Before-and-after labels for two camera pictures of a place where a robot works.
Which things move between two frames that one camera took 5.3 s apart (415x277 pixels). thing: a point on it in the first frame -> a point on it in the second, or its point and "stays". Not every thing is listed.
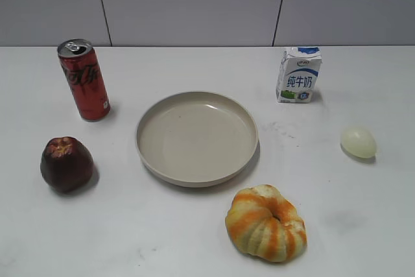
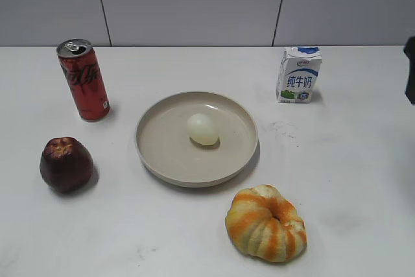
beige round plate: x=196 y=139 stays
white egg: x=359 y=143 -> x=201 y=129
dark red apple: x=66 y=164 stays
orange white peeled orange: x=261 y=222 stays
